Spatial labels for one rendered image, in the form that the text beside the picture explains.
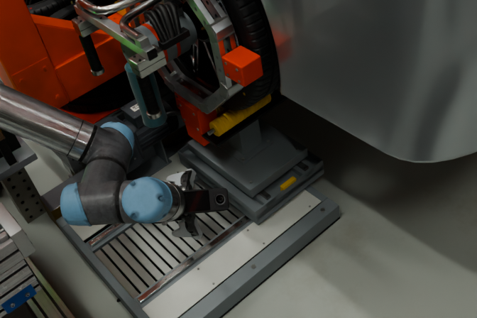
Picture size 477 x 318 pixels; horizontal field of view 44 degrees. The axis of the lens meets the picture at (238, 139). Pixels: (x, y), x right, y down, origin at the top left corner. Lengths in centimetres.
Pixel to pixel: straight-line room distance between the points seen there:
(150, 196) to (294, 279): 129
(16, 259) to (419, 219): 146
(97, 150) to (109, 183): 9
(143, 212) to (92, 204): 10
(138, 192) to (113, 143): 16
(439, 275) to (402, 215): 29
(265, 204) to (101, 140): 119
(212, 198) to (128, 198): 24
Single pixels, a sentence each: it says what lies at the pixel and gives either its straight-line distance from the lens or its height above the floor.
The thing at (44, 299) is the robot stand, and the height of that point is 23.
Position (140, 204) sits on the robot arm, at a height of 112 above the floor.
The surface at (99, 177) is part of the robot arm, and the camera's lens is 106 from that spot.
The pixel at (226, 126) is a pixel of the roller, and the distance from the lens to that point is 202.
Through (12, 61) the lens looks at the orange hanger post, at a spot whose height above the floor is 79.
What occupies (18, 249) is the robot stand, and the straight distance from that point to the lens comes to 160.
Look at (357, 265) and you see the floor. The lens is 223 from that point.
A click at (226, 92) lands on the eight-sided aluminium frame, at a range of 178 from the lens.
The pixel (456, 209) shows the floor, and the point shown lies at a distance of 242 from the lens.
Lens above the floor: 182
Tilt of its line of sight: 42 degrees down
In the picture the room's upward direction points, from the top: 12 degrees counter-clockwise
